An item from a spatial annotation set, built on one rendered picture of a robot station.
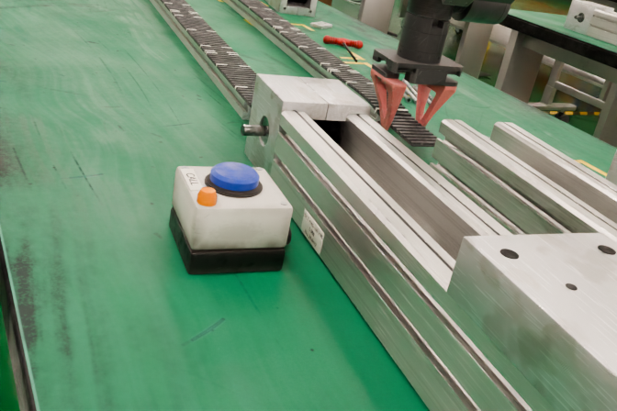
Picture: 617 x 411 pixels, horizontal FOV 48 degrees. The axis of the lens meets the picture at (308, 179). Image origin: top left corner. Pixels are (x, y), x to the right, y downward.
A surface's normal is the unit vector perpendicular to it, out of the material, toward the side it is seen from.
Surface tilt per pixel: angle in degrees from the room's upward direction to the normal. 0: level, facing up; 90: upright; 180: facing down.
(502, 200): 90
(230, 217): 90
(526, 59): 90
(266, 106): 90
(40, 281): 0
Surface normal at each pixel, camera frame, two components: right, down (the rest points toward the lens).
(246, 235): 0.36, 0.43
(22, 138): 0.18, -0.90
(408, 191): -0.91, -0.01
